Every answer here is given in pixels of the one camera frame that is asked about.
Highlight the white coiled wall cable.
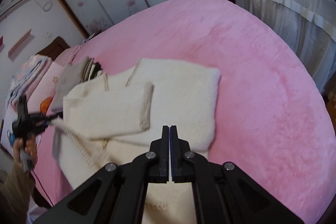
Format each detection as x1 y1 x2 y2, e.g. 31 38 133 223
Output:
34 0 54 13

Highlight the floral folded blanket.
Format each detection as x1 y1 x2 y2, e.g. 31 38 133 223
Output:
5 55 53 110

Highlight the black cable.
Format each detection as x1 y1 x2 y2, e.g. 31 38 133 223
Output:
31 168 55 208

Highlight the white air conditioner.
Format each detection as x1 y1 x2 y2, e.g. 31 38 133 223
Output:
0 0 36 21

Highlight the dark wooden headboard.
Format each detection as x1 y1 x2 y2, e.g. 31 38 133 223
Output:
37 36 70 61

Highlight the grey knitted folded sweater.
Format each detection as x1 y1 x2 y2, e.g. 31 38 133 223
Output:
50 56 102 113

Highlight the pink wall shelf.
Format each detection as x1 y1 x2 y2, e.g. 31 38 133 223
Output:
7 29 32 57

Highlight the pink folded quilt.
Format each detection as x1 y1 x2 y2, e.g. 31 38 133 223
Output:
0 61 66 146

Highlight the white fluffy sweater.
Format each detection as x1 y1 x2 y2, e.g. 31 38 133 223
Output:
52 57 222 224

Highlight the person's left forearm beige sleeve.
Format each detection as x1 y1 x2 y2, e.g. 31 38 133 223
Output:
1 163 35 223

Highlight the person's left hand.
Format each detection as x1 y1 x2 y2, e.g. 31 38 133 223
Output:
13 134 38 168

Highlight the pink bed cover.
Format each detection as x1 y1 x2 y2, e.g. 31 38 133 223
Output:
35 0 335 223

